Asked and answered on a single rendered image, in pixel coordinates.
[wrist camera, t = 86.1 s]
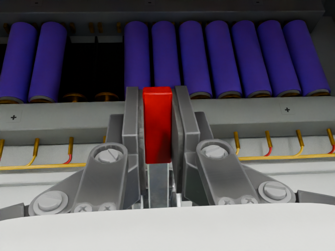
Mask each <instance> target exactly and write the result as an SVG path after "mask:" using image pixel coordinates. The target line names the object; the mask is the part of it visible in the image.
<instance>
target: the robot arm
mask: <svg viewBox="0 0 335 251"><path fill-rule="evenodd" d="M171 91H172V134H171V160H172V168H173V176H174V183H175V191H176V194H179V193H180V194H181V200H182V201H191V202H192V207H173V208H154V209H135V210H132V205H134V204H139V203H141V195H146V161H145V133H144V106H143V90H139V87H127V88H126V98H125V109H124V114H110V117H109V123H108V128H107V134H106V140H105V143H102V144H100V145H98V146H96V147H94V148H93V149H92V150H91V151H90V153H89V156H88V159H87V162H86V165H85V167H84V168H82V169H81V170H79V171H77V172H76V173H74V174H72V175H71V176H69V177H67V178H65V179H64V180H62V181H60V182H59V183H57V184H55V185H54V186H52V187H50V188H49V189H47V190H45V191H44V192H42V193H40V194H39V195H37V196H36V197H35V198H34V199H33V200H32V201H31V203H30V204H29V205H26V206H25V205H24V203H19V204H16V205H12V206H8V207H5V208H1V209H0V251H335V196H330V195H324V194H319V193H314V192H308V191H303V190H297V193H294V192H293V190H292V189H291V188H290V187H289V186H287V185H285V184H284V183H282V182H280V181H278V180H276V179H274V178H272V177H270V176H267V175H265V174H263V173H261V172H259V171H257V170H255V169H253V168H251V167H249V166H247V165H245V164H243V163H241V162H240V160H239V159H238V157H237V155H236V153H235V151H234V149H233V147H232V146H231V145H230V144H229V143H227V142H225V141H223V140H219V139H214V137H213V134H212V131H211V128H210V126H209V123H208V120H207V117H206V114H205V112H194V110H193V107H192V103H191V100H190V96H189V93H188V89H187V86H174V89H171Z"/></svg>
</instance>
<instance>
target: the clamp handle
mask: <svg viewBox="0 0 335 251"><path fill-rule="evenodd" d="M143 106H144V133H145V161H146V164H147V165H148V188H149V209H154V208H168V188H169V163H171V134H172V91H171V87H144V88H143Z"/></svg>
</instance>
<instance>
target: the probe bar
mask: <svg viewBox="0 0 335 251"><path fill-rule="evenodd" d="M191 103H192V107H193V110H194V112H205V114H206V117H207V120H208V123H209V126H210V128H211V131H212V134H213V137H214V138H235V144H236V149H237V151H236V155H238V153H239V149H240V144H239V138H242V137H266V139H267V143H268V147H269V152H268V153H267V154H266V155H264V156H250V157H238V159H239V160H258V159H295V158H314V157H335V153H333V152H334V150H335V140H334V137H333V134H335V96H310V97H271V98H231V99H191ZM124 109H125V101H112V102H72V103H33V104H0V159H1V156H2V152H3V147H4V146H7V145H34V149H33V158H32V160H31V161H30V163H28V164H27V165H23V166H0V170H12V169H34V168H56V167H80V166H85V165H86V163H70V161H71V160H72V151H73V144H74V143H95V142H103V143H105V140H106V134H107V128H108V123H109V117H110V114H124ZM302 135H328V136H329V139H330V142H331V145H332V146H333V149H332V151H331V152H329V153H327V154H308V155H300V154H301V153H302V151H303V148H304V142H303V139H302ZM271 136H297V137H298V140H299V144H300V147H301V150H300V151H299V152H298V153H297V154H295V155H286V156H269V155H270V154H271V152H272V142H271V138H270V137H271ZM65 143H68V144H69V148H68V155H69V160H68V161H67V162H65V163H63V164H45V165H31V164H32V163H33V162H34V160H35V158H36V157H37V152H38V146H39V144H65Z"/></svg>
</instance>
